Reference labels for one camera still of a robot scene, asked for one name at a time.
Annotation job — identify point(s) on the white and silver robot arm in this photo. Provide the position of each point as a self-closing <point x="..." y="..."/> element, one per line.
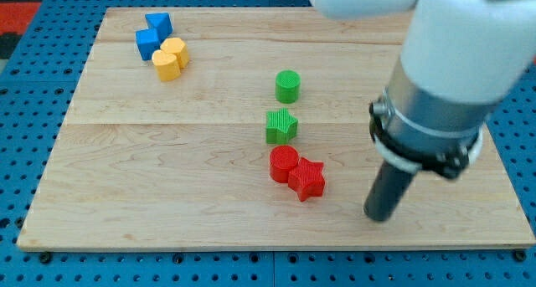
<point x="460" y="58"/>

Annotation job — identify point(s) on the wooden board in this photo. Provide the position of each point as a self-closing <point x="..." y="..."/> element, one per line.
<point x="141" y="165"/>

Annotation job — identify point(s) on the green star block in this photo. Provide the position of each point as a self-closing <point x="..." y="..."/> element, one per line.
<point x="280" y="127"/>

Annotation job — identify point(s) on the red cylinder block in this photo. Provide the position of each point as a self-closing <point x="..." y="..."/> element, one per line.
<point x="282" y="159"/>

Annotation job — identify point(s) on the green cylinder block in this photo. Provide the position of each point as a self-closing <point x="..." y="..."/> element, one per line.
<point x="288" y="83"/>

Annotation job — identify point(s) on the red star block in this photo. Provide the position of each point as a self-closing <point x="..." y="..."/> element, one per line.
<point x="306" y="179"/>

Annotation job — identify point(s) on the yellow cylinder block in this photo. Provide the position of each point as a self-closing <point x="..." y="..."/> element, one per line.
<point x="166" y="65"/>

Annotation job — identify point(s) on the yellow hexagon block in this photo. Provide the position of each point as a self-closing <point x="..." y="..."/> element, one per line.
<point x="177" y="47"/>

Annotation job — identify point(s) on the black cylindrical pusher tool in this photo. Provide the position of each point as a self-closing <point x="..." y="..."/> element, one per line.
<point x="389" y="187"/>

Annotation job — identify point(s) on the blue cube block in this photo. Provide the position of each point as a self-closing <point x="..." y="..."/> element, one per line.
<point x="147" y="42"/>

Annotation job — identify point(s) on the blue triangle block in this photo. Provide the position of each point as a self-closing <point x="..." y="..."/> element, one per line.
<point x="161" y="22"/>

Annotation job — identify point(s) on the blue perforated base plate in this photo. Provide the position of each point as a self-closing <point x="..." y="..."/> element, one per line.
<point x="37" y="84"/>

